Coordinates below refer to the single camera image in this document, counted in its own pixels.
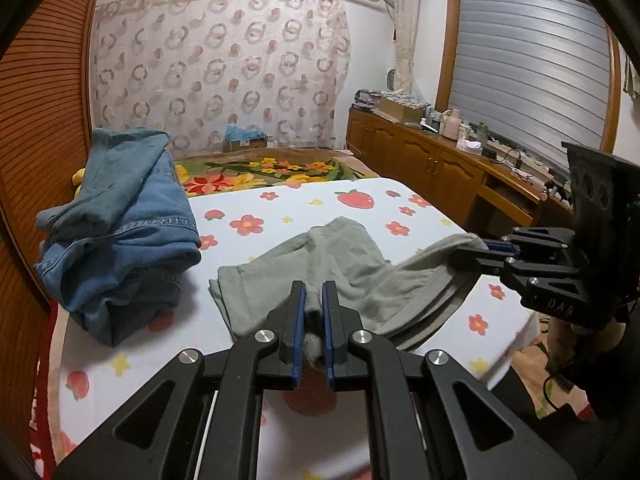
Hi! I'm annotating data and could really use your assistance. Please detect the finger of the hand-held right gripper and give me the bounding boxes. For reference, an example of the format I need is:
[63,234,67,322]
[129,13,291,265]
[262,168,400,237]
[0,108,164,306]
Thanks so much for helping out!
[482,227,580,257]
[447,247,585,282]

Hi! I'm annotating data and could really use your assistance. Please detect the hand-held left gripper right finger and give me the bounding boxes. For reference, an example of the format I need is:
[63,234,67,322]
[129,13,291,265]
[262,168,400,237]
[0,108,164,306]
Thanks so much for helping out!
[321,280,578,480]

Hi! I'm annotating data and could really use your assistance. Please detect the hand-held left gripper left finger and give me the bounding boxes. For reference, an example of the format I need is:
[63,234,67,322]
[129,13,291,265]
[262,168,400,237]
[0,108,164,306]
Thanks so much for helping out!
[50,280,307,480]

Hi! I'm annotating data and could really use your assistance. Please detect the grey pants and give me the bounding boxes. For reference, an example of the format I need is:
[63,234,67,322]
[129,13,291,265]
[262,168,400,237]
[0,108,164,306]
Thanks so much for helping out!
[209,216,493,373]

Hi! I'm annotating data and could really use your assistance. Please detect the white power strip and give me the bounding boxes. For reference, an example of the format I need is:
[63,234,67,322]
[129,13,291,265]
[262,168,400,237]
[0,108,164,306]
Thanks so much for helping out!
[487,140,556,176]

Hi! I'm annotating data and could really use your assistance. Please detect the wooden sideboard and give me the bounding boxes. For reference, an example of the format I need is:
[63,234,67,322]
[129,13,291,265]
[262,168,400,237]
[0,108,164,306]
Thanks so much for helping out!
[346,107,576,241]

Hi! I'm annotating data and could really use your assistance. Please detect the beige hanging cloth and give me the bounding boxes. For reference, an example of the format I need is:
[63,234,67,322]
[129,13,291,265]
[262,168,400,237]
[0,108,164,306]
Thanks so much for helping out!
[622,52,640,98]

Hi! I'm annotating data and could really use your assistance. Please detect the grey window blind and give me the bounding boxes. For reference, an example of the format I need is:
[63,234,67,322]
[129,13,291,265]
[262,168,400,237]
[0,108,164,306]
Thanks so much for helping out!
[435,0,618,158]

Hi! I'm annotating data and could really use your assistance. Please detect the white flower-print sheet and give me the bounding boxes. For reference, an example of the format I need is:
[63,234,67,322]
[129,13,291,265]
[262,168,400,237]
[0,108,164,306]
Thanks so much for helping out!
[57,177,538,480]

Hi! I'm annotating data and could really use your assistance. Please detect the open cardboard box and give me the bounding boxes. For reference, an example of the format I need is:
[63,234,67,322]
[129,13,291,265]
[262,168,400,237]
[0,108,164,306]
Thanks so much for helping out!
[377,92,431,123]

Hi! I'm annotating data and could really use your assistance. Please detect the small cardboard box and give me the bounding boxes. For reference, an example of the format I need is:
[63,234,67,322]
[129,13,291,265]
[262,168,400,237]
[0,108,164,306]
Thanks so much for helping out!
[222,137,268,153]

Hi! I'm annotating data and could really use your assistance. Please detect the pile of blue jeans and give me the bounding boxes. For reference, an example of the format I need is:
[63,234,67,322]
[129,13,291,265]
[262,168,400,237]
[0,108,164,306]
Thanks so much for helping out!
[34,127,202,347]

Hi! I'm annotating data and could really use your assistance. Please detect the beige tied curtain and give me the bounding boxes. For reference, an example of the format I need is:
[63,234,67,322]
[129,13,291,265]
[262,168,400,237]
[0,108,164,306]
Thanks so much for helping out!
[390,0,423,98]

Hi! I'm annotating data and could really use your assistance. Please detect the brown louvred wooden wardrobe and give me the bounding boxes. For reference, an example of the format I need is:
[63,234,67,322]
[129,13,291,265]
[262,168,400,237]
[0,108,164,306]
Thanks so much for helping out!
[0,0,108,411]

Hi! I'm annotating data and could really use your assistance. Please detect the ring-patterned sheer curtain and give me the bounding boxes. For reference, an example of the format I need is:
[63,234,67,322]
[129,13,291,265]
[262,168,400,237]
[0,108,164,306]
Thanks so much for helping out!
[92,0,351,158]

